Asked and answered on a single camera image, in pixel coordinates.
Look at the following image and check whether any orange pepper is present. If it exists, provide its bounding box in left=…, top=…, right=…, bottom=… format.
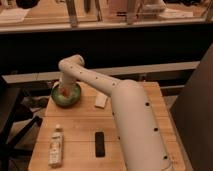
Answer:
left=60, top=88, right=69, bottom=96

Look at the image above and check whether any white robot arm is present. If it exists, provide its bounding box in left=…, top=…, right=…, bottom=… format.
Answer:
left=58, top=55, right=174, bottom=171

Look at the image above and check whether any green ceramic bowl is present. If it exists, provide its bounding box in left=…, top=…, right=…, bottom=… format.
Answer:
left=51, top=83, right=81, bottom=108

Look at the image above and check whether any white rectangular block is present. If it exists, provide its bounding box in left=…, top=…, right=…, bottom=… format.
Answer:
left=95, top=93, right=108, bottom=108

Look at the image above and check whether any black chair at left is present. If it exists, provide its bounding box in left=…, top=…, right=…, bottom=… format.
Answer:
left=0, top=75, right=43, bottom=171

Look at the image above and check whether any white plastic bottle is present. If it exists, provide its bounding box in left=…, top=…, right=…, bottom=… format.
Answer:
left=49, top=124, right=63, bottom=168

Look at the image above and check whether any black rectangular remote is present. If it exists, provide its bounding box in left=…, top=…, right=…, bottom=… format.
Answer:
left=95, top=132, right=105, bottom=157

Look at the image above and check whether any dark chair at right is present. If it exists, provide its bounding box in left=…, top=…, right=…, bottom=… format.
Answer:
left=170, top=43, right=213, bottom=171

